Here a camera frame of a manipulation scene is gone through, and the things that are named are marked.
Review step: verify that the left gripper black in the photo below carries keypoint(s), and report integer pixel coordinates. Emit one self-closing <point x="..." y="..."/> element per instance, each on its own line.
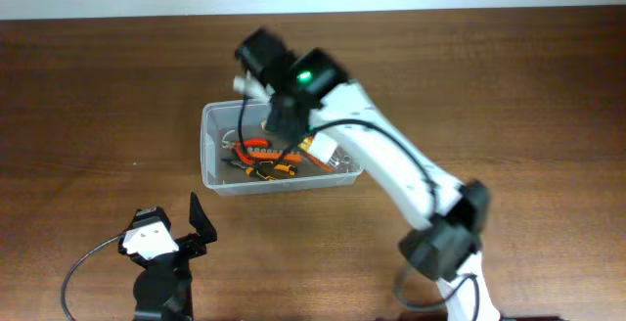
<point x="185" y="248"/>

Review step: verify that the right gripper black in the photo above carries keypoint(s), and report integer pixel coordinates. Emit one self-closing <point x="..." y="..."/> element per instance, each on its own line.
<point x="282" y="121"/>

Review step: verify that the wooden handled orange scraper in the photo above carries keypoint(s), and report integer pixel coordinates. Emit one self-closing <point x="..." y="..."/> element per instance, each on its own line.
<point x="303" y="150"/>

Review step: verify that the clear screwdriver bit case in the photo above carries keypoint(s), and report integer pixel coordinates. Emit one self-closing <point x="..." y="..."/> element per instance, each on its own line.
<point x="329" y="149"/>

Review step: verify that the orange perforated strip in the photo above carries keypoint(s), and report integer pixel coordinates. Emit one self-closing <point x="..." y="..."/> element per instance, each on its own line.
<point x="275" y="156"/>

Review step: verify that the orange black long-nose pliers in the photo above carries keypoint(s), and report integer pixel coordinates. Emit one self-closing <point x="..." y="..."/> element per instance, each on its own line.
<point x="264" y="170"/>

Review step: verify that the clear plastic container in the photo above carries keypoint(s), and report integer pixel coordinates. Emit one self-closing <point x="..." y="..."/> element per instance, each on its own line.
<point x="219" y="124"/>

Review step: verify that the red handled cutting pliers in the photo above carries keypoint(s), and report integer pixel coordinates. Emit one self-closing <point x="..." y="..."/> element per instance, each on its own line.
<point x="240" y="149"/>

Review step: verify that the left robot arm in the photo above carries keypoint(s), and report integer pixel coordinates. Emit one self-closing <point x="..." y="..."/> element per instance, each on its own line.
<point x="163" y="290"/>

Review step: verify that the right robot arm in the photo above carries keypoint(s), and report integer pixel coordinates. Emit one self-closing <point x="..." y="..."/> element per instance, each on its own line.
<point x="446" y="215"/>

